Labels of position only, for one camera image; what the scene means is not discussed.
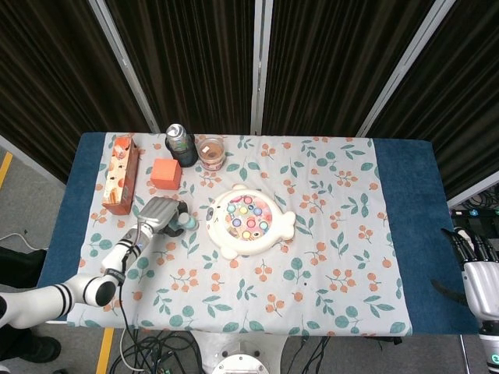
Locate orange foam cube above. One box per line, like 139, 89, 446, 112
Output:
150, 157, 183, 192

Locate dark ribbed partition panel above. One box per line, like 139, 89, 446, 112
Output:
104, 0, 259, 136
263, 0, 434, 138
366, 0, 499, 200
0, 0, 152, 185

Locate black power strip blue lights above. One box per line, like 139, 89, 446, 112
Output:
449, 207, 499, 220

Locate blue toy hammer grey ends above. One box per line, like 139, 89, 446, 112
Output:
177, 212, 200, 231

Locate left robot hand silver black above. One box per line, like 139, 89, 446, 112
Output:
136, 196, 192, 238

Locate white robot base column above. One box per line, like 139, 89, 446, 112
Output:
194, 330, 290, 374

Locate tangled floor cables bundle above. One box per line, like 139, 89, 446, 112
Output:
108, 329, 204, 374

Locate tall printed beverage can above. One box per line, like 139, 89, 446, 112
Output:
164, 123, 199, 169

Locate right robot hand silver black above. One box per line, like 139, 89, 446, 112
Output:
430, 225, 499, 326

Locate dark blue table cover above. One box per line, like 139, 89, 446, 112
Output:
37, 131, 481, 337

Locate orange printed carton box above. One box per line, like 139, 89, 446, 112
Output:
101, 134, 140, 217

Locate white floor cable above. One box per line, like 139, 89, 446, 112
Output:
0, 232, 50, 251

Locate clear plastic jar red label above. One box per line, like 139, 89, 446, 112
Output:
196, 136, 228, 172

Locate white partition frame post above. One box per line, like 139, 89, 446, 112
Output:
356, 0, 455, 138
87, 0, 161, 134
249, 0, 274, 136
446, 188, 499, 210

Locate white whack-a-mole toy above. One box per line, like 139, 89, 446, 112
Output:
205, 184, 298, 259

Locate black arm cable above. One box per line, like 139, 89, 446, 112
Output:
115, 251, 137, 354

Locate floral orange fruit tablecloth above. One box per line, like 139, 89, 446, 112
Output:
66, 132, 414, 338

